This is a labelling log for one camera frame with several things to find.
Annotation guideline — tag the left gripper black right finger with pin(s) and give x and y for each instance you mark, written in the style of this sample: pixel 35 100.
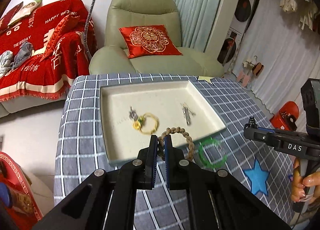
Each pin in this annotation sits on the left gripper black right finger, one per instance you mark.
pixel 216 200

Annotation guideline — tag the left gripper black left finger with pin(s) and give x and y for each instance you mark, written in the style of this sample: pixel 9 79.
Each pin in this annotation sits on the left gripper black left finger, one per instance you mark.
pixel 106 200

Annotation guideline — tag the green plastic bangle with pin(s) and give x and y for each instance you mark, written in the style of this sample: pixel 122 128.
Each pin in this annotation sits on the green plastic bangle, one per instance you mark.
pixel 211 154

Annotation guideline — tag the black hair clip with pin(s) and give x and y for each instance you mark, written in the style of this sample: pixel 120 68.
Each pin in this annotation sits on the black hair clip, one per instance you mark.
pixel 252 123

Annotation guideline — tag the cream jewelry tray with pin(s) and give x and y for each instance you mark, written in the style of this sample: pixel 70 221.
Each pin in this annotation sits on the cream jewelry tray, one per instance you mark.
pixel 161 99

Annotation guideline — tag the person's right hand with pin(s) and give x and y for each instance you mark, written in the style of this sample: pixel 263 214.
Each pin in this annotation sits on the person's right hand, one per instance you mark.
pixel 299 184

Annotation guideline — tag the red container on floor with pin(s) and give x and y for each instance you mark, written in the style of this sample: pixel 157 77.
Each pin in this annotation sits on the red container on floor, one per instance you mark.
pixel 286 117

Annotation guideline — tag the grey checked tablecloth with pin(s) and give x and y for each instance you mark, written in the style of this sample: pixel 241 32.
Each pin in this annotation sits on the grey checked tablecloth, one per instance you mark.
pixel 81 147

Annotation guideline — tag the blue star patch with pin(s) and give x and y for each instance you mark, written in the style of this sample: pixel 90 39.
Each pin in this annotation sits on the blue star patch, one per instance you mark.
pixel 258 178

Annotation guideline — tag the red round box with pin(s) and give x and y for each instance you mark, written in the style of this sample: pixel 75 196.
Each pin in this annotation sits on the red round box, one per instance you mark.
pixel 16 196

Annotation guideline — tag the silver hair clip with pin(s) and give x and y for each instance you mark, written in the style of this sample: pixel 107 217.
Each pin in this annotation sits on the silver hair clip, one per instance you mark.
pixel 187 113

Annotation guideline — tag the yellow star patch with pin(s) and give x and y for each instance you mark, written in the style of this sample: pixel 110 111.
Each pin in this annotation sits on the yellow star patch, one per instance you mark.
pixel 202 79

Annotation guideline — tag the grey sofa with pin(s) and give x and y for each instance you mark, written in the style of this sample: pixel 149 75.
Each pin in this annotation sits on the grey sofa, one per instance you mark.
pixel 24 102

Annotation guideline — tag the red embroidered cushion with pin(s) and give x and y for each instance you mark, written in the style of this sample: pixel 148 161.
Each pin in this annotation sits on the red embroidered cushion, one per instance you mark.
pixel 148 41

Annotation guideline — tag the light blue clothing bundle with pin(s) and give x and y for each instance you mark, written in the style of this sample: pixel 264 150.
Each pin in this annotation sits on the light blue clothing bundle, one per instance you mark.
pixel 5 62

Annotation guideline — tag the grey clothing piece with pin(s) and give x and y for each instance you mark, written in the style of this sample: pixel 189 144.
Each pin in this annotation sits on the grey clothing piece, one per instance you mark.
pixel 23 54

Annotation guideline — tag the red wedding sofa blanket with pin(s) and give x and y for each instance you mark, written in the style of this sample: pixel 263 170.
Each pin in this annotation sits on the red wedding sofa blanket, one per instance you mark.
pixel 56 33

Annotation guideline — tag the teal curtain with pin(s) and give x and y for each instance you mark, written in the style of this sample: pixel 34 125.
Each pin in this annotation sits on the teal curtain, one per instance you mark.
pixel 197 18

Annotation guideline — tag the green leather armchair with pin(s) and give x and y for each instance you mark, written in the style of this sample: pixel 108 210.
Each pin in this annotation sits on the green leather armchair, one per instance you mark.
pixel 163 15

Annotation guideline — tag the printed face pillow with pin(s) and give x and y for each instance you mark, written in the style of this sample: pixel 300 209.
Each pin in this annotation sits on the printed face pillow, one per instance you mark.
pixel 25 11

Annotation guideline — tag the silver necklace pendant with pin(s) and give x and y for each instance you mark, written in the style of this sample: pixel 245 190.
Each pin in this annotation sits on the silver necklace pendant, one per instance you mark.
pixel 133 115

